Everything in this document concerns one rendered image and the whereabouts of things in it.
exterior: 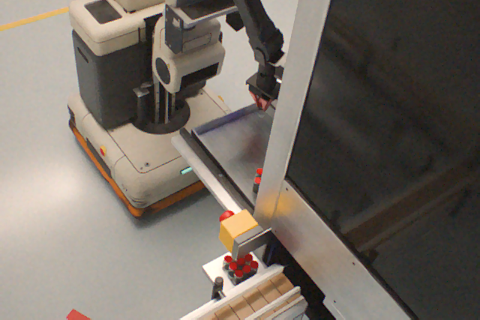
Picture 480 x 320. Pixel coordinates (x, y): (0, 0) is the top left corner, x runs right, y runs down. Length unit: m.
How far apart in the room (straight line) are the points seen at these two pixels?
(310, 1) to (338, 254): 0.49
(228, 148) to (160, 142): 0.85
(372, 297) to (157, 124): 1.62
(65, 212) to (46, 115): 0.62
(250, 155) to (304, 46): 0.72
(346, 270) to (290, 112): 0.33
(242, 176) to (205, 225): 0.98
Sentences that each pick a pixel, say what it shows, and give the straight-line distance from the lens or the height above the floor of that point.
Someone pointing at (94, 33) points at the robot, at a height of 0.80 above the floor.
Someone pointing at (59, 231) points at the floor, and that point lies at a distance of 2.55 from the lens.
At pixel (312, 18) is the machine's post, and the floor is 1.58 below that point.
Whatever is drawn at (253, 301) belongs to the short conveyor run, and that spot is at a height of 0.93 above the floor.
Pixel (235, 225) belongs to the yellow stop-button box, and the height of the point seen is 1.03.
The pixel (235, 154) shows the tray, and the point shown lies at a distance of 1.62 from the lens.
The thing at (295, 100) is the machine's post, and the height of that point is 1.41.
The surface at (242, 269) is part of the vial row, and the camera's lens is 1.36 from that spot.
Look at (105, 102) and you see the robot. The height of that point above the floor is 0.46.
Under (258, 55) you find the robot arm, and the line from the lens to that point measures 1.50.
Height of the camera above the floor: 2.10
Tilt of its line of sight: 47 degrees down
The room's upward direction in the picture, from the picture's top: 9 degrees clockwise
